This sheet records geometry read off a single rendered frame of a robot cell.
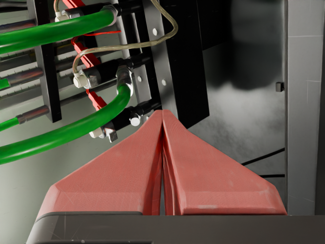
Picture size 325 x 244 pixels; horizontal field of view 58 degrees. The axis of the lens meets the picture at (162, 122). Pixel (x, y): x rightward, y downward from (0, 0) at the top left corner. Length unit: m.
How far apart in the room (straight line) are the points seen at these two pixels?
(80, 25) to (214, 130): 0.47
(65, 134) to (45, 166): 0.50
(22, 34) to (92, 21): 0.06
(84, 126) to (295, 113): 0.26
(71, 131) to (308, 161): 0.30
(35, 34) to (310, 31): 0.27
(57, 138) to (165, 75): 0.26
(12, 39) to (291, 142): 0.34
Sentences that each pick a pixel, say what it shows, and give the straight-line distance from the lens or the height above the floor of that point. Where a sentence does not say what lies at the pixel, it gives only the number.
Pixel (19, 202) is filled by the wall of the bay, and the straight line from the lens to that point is 0.77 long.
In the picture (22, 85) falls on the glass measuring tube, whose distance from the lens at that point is 0.68.
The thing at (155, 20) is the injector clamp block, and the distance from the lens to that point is 0.46.
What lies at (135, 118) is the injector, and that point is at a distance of 0.45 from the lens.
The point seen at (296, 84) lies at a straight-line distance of 0.38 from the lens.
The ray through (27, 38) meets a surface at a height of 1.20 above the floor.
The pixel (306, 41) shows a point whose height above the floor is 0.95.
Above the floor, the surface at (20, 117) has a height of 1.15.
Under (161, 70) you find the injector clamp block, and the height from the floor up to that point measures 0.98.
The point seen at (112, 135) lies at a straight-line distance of 0.42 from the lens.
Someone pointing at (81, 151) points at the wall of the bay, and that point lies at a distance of 0.78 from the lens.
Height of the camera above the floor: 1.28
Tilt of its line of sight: 35 degrees down
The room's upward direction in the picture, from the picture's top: 119 degrees counter-clockwise
